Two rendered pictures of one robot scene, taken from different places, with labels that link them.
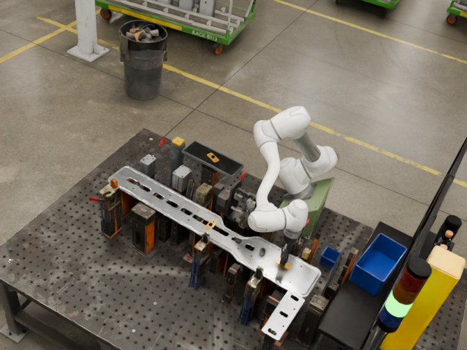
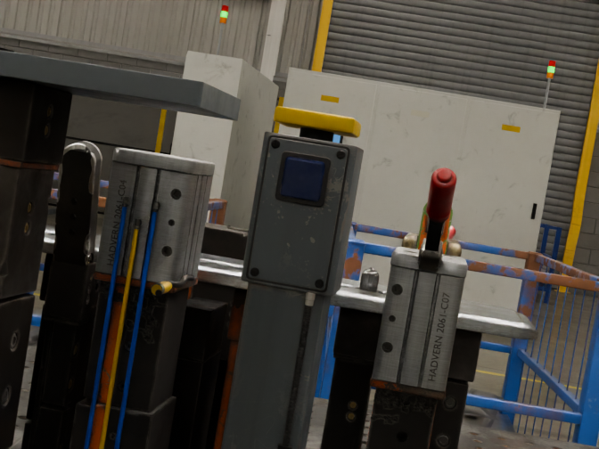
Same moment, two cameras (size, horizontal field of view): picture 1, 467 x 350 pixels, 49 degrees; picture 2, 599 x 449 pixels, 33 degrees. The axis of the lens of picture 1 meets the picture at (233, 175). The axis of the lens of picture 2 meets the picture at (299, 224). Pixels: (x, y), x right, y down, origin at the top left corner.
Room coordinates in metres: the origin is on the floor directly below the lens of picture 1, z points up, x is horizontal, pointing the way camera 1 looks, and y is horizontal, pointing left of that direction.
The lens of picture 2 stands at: (3.24, 0.13, 1.12)
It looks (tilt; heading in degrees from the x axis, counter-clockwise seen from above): 3 degrees down; 161
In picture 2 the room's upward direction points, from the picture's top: 9 degrees clockwise
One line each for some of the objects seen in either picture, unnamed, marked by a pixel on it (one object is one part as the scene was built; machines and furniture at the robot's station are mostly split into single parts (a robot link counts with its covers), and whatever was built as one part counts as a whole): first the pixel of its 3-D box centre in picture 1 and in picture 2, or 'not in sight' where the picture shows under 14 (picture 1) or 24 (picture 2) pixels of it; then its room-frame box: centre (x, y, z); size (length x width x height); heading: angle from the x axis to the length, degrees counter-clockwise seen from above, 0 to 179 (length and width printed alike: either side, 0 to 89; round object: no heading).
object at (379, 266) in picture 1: (378, 264); not in sight; (1.82, -0.84, 1.09); 0.30 x 0.17 x 0.13; 148
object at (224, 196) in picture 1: (222, 216); not in sight; (2.18, 0.02, 0.89); 0.13 x 0.11 x 0.38; 154
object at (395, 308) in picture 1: (399, 301); not in sight; (0.97, -0.56, 1.90); 0.07 x 0.07 x 0.06
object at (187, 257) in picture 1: (197, 237); not in sight; (2.02, 0.16, 0.84); 0.17 x 0.06 x 0.29; 154
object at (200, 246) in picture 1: (199, 263); not in sight; (1.80, 0.10, 0.87); 0.12 x 0.09 x 0.35; 154
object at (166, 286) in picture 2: not in sight; (175, 283); (2.36, 0.32, 1.00); 0.12 x 0.01 x 0.01; 154
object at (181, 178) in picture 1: (181, 196); (131, 366); (2.28, 0.30, 0.90); 0.13 x 0.10 x 0.41; 154
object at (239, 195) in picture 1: (242, 219); not in sight; (2.13, -0.10, 0.94); 0.18 x 0.13 x 0.49; 64
